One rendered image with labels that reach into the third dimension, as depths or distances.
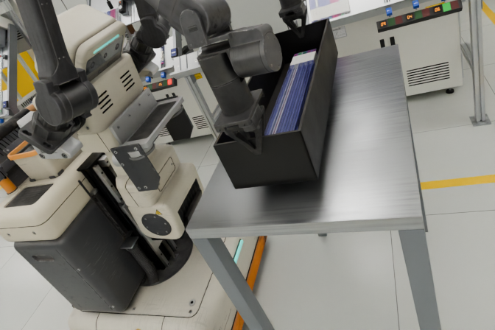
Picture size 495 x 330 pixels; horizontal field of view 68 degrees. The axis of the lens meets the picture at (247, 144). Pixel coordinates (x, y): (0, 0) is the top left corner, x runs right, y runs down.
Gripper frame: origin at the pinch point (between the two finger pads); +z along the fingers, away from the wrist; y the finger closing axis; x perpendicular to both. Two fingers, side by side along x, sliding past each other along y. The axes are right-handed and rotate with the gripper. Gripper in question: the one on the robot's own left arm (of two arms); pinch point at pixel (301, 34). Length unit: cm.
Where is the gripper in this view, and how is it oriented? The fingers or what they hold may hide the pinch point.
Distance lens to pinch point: 116.4
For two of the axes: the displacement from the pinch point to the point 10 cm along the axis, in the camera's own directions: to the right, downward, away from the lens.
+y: 2.5, -6.0, 7.6
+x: -8.9, 1.6, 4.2
